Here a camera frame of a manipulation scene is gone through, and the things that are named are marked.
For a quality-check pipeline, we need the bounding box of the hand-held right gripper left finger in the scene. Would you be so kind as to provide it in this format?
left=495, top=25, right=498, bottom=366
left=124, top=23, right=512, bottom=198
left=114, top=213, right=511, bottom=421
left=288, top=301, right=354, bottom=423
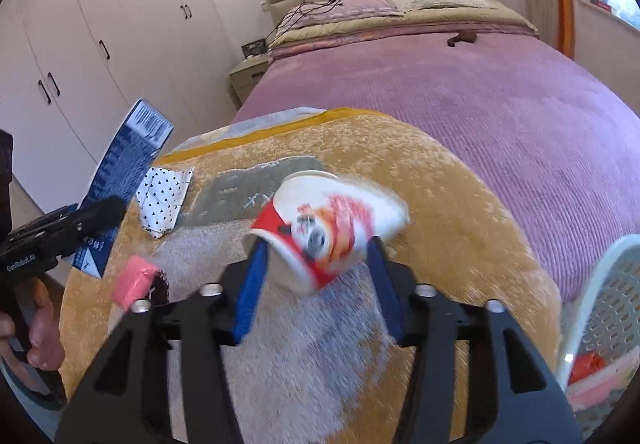
left=55, top=239, right=271, bottom=444

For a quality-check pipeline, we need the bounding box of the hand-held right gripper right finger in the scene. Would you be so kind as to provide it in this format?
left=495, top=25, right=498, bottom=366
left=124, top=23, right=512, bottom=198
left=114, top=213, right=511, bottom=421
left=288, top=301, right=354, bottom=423
left=367, top=235, right=583, bottom=444

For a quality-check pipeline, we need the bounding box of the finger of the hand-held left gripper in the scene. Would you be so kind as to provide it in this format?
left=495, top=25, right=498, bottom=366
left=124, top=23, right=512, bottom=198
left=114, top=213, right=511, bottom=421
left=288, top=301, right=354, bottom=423
left=7, top=195, right=128, bottom=257

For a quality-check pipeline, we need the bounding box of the blue and white carton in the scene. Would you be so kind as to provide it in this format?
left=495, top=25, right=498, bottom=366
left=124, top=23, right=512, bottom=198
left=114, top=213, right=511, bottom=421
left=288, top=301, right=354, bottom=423
left=71, top=98, right=175, bottom=279

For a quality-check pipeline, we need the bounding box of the red and white paper cup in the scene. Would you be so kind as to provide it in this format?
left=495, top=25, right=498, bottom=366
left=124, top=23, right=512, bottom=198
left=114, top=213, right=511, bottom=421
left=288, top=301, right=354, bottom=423
left=242, top=171, right=410, bottom=295

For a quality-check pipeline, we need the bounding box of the red plastic bag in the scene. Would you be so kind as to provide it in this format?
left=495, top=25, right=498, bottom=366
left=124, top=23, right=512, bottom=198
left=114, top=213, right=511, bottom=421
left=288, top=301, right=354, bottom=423
left=569, top=351, right=606, bottom=385

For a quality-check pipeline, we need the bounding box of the light green plastic basket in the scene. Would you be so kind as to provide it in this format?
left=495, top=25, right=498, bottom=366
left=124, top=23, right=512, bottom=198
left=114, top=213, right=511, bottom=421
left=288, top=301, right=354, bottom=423
left=555, top=234, right=640, bottom=430

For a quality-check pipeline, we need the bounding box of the person's left hand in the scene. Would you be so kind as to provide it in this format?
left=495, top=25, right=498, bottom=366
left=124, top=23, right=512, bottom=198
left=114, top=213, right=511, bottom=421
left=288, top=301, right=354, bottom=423
left=22, top=277, right=67, bottom=372

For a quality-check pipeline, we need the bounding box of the white dotted face mask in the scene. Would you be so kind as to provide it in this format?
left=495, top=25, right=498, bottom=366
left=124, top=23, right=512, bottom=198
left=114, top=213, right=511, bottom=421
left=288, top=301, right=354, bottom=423
left=135, top=165, right=195, bottom=240

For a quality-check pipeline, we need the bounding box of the pink roll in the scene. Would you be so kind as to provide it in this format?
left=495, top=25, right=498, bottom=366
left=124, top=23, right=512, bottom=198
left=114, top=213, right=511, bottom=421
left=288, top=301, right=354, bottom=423
left=111, top=255, right=160, bottom=311

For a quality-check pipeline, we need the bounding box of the yellow printed plush blanket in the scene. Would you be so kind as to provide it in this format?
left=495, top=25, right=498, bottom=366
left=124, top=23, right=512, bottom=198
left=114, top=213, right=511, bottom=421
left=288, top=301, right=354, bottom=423
left=59, top=107, right=563, bottom=444

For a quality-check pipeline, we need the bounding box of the white wardrobe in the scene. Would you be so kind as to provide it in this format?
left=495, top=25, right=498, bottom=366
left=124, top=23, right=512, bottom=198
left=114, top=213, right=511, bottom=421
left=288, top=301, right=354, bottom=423
left=0, top=0, right=238, bottom=185

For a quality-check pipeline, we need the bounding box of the purple bedspread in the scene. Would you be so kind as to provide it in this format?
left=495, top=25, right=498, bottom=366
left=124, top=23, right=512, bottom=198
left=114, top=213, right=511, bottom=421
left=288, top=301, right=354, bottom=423
left=232, top=32, right=640, bottom=305

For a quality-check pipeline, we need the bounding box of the beige nightstand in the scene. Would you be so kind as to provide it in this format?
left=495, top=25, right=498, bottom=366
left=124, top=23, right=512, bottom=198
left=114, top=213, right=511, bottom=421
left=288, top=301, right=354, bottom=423
left=229, top=55, right=273, bottom=105

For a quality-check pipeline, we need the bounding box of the folded beige quilt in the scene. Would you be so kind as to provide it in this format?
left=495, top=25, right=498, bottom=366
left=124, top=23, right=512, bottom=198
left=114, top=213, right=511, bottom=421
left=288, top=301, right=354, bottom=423
left=267, top=7, right=540, bottom=60

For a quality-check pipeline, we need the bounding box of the pink pillow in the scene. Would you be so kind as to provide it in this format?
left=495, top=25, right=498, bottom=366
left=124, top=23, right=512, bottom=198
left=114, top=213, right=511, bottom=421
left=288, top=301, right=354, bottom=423
left=285, top=0, right=403, bottom=22

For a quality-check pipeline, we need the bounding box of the white windowsill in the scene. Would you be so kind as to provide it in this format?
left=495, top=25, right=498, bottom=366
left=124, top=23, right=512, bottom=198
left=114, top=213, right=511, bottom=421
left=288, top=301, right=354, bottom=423
left=575, top=0, right=640, bottom=32

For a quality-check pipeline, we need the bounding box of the black cable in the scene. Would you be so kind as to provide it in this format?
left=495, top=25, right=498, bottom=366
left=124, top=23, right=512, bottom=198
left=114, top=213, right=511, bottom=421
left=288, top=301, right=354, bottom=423
left=264, top=0, right=346, bottom=48

